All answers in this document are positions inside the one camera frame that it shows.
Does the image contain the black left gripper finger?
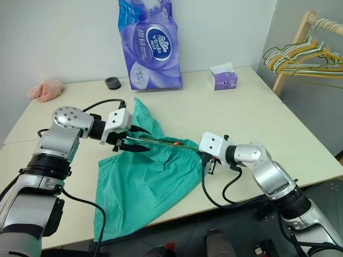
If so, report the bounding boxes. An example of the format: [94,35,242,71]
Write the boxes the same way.
[129,125,153,134]
[120,143,151,153]

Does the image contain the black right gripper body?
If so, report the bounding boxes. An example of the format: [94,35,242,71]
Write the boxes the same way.
[200,152,219,175]

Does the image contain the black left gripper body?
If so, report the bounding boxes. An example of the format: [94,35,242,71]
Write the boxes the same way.
[111,127,135,153]

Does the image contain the olive green wire hanger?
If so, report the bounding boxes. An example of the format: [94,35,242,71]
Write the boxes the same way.
[124,135,202,154]

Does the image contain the green cloth shorts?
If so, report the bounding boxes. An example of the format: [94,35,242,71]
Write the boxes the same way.
[93,96,205,242]

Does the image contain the black round container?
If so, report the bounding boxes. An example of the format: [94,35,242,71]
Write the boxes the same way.
[105,76,122,90]

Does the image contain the small purple tissue pack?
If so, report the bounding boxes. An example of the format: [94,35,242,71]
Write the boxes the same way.
[209,62,240,92]

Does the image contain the large purple tissue pack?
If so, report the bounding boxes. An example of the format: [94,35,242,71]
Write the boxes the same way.
[116,0,184,91]

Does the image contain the pink cloth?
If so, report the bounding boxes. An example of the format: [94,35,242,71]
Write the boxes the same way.
[27,78,65,103]

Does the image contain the wooden clothes rack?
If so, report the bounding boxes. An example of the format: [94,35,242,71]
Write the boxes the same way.
[272,10,343,96]

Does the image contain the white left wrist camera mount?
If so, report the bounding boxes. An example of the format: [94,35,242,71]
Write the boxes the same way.
[100,108,132,146]

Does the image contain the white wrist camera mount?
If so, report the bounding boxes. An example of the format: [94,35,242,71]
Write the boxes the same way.
[100,108,132,146]
[198,131,229,164]

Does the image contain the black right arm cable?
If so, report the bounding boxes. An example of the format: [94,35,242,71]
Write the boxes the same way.
[200,154,269,213]

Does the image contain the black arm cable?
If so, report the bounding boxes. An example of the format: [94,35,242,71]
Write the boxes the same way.
[36,99,127,250]
[200,154,269,213]

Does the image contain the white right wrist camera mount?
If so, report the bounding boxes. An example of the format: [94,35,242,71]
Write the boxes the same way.
[198,131,229,164]

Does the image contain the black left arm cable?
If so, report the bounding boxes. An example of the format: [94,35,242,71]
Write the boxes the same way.
[36,99,127,250]

